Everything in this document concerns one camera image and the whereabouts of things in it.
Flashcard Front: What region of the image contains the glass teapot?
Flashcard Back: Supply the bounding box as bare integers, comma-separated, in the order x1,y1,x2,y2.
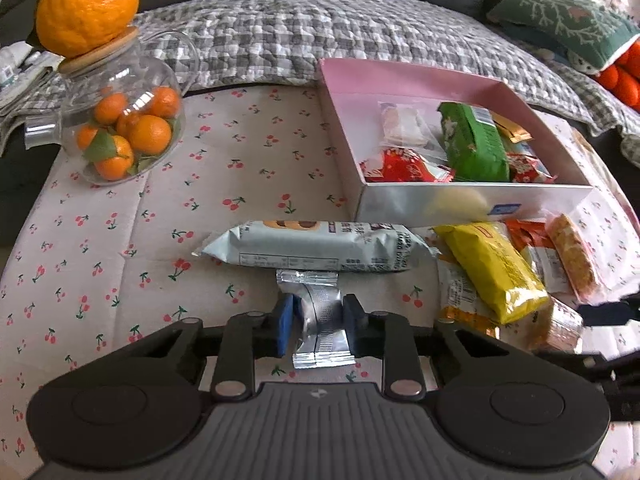
24,30,201,188

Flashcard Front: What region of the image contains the pale blue cookie packet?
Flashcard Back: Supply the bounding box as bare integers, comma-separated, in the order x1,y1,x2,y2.
192,220,432,275

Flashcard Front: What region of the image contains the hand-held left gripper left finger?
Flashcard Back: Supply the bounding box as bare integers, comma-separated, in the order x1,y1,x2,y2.
112,292,297,400

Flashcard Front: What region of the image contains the pink cardboard box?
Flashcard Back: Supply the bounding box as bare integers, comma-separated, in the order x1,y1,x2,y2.
319,57,594,222

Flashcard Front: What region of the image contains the white and blue plush toy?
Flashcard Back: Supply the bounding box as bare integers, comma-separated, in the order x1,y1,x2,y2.
570,50,603,75

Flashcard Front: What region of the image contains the red snack packet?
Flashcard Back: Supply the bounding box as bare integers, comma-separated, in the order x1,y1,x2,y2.
359,147,456,183
504,152,557,184

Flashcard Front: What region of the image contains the silver foil snack packet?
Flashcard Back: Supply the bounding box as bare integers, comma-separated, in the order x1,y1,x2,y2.
276,269,357,370

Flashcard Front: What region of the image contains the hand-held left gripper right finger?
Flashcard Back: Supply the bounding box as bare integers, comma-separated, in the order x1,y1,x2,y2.
341,292,526,400

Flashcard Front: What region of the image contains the cherry print cloth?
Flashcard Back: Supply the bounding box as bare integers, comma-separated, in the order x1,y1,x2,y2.
0,84,632,476

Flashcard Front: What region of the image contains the green embroidered cushion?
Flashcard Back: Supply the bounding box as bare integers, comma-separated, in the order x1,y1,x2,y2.
486,0,640,68

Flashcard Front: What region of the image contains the clear pale pastry packet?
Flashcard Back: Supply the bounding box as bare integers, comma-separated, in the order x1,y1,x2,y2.
377,101,443,150

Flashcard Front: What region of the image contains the orange plush toy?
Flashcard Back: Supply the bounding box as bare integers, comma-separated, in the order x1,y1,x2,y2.
597,42,640,113

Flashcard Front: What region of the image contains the wooden teapot lid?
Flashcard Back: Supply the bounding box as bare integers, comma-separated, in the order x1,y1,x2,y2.
57,26,142,78

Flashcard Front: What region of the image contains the floral print cloth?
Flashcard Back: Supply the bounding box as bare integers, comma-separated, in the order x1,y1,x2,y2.
550,112,640,211

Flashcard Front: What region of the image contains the pink speckled clear snack packet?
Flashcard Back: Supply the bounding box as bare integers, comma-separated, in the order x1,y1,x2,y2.
544,213,603,303

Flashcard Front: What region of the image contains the yellow snack packet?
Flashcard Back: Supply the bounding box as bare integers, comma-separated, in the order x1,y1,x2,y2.
432,222,550,325

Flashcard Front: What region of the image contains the grey checkered quilted blanket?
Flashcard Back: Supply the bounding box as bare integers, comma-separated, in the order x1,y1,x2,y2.
0,0,640,136

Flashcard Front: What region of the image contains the cluster of small mandarins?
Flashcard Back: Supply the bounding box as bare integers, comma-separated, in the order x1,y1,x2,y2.
75,85,182,182

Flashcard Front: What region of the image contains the gold foil snack packet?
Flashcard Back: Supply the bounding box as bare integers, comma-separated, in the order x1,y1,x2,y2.
492,112,533,145

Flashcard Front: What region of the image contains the large orange citrus fruit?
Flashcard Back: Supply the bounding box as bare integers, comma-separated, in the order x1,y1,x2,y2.
35,0,141,58

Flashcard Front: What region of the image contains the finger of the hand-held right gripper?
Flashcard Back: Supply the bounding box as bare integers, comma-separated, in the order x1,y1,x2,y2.
575,296,640,330

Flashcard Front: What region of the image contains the clear wafer cracker packet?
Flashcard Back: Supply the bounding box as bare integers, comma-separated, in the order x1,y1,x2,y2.
527,297,585,355

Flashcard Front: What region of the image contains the green snack packet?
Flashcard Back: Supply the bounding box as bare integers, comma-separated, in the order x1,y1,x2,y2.
437,101,511,182

